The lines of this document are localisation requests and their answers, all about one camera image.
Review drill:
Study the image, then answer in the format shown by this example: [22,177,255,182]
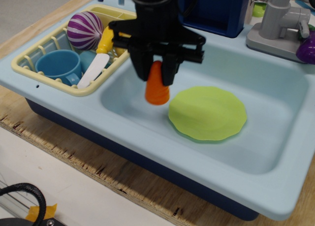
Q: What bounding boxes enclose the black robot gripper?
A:
[109,0,206,86]

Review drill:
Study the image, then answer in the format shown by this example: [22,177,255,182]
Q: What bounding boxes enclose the grey toy faucet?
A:
[246,0,311,63]

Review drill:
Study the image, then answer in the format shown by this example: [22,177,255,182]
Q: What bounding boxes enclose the yellow handled white toy knife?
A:
[77,26,131,89]

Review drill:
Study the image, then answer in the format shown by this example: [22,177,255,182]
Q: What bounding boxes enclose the wooden board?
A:
[0,0,315,226]

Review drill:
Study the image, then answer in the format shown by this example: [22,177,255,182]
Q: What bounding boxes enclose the blue plastic cup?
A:
[35,50,82,86]

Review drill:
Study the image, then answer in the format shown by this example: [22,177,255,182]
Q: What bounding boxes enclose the dark blue plastic box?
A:
[98,0,249,38]

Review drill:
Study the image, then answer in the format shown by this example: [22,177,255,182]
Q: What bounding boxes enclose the light blue toy sink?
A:
[0,0,315,222]

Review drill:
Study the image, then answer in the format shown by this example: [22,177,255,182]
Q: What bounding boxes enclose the purple toy eggplant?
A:
[296,24,315,65]

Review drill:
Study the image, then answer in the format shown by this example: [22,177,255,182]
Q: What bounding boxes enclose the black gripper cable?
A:
[178,0,199,16]

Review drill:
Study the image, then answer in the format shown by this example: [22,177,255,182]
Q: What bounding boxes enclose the green plastic cup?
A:
[252,2,267,18]

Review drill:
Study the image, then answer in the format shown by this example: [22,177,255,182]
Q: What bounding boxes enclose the small blue plastic bowl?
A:
[79,51,110,75]

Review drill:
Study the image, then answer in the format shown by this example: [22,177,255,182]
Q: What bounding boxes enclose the lime green plastic plate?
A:
[168,86,247,141]

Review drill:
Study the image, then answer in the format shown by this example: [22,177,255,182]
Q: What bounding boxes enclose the purple white striped ball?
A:
[66,11,104,51]

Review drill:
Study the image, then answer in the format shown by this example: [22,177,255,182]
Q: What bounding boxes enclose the cream yellow dish rack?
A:
[11,4,138,97]

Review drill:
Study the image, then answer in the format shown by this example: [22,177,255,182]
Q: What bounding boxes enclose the black braided cable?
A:
[0,183,47,226]

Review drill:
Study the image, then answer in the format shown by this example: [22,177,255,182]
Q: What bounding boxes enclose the orange toy carrot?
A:
[145,61,170,105]

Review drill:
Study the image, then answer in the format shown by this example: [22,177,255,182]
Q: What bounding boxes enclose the yellow tape piece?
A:
[25,203,58,223]

